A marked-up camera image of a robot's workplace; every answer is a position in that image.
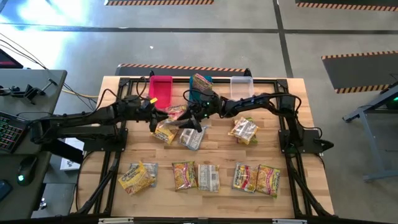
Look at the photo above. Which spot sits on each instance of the white box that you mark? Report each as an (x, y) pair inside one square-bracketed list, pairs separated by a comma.
[(70, 164)]

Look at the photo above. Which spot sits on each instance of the black desk clamp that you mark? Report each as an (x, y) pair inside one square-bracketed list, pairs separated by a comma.
[(31, 92)]

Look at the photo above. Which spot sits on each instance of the hazard-striped black floor mat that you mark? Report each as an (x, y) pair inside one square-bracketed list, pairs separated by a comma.
[(155, 2), (342, 3), (357, 71), (155, 72)]

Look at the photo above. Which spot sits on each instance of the yellow creamy chicken ramen pack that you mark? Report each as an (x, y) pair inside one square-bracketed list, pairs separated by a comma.
[(208, 178), (244, 130), (135, 180), (164, 134)]

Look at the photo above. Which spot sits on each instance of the desk caster wheel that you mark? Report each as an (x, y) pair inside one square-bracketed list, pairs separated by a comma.
[(42, 204)]

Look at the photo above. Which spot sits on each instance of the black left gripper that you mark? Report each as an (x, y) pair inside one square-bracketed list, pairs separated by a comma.
[(140, 109)]

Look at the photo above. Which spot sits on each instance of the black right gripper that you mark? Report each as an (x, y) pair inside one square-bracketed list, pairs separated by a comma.
[(206, 105)]

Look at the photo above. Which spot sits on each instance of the black computer mouse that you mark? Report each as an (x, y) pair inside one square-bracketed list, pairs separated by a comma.
[(26, 169)]

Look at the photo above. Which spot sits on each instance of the yellow tape tag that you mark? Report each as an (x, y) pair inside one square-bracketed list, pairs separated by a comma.
[(153, 100)]

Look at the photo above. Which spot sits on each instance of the grey desk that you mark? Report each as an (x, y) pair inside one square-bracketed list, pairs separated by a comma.
[(18, 74)]

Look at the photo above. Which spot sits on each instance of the pink plastic bin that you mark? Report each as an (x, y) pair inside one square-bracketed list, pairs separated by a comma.
[(160, 90)]

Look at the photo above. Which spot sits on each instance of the black monitor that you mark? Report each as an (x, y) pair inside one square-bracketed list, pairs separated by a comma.
[(7, 62)]

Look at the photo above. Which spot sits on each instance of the teal plastic bin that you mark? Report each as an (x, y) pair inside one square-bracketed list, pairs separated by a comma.
[(191, 93)]

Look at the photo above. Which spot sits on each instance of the backlit black keyboard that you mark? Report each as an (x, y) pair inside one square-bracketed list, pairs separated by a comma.
[(11, 133)]

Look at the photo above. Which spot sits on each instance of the dark phone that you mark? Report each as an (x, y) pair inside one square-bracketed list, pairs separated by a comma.
[(4, 189)]

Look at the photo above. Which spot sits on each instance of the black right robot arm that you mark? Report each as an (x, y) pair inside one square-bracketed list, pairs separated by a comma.
[(255, 104)]

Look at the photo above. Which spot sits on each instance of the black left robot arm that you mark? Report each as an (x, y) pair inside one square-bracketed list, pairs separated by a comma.
[(77, 119)]

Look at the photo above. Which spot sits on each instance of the white frame bracket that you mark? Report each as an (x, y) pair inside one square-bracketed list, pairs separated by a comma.
[(115, 221), (289, 221)]

